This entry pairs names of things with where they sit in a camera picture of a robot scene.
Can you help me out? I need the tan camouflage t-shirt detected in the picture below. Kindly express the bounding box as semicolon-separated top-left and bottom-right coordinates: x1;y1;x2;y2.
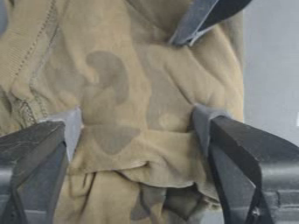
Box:
0;0;248;224

